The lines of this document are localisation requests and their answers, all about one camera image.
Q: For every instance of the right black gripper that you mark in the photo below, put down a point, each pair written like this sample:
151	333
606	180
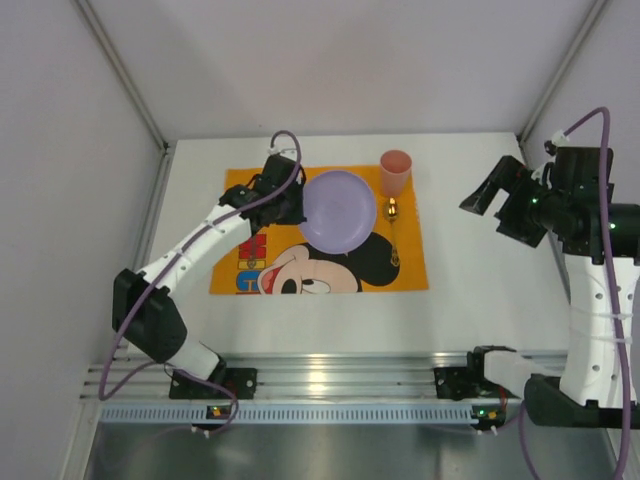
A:
516	212

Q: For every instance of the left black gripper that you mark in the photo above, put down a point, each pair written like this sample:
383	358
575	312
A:
292	201

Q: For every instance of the orange Mickey Mouse placemat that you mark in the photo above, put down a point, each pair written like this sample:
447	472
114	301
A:
293	266

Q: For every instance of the lilac plate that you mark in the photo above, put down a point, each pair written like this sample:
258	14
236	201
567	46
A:
340	211

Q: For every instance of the gold spoon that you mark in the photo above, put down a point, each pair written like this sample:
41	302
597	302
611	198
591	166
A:
391	214

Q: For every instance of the red cup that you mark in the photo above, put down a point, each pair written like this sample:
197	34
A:
395	169

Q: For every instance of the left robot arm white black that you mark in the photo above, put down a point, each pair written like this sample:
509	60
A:
146	308

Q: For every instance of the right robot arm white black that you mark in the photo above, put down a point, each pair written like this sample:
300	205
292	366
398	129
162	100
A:
589	392

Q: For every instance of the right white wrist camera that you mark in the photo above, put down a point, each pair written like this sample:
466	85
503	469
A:
552	160

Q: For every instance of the aluminium rail frame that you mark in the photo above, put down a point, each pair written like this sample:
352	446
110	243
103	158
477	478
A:
307	377

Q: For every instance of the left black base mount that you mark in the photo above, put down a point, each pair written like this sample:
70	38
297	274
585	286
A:
242	382

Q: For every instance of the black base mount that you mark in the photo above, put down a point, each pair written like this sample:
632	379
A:
463	382
242	382

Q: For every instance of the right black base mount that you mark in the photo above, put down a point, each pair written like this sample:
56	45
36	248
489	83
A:
463	382

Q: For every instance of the perforated cable duct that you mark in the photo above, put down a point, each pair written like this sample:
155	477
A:
291	414

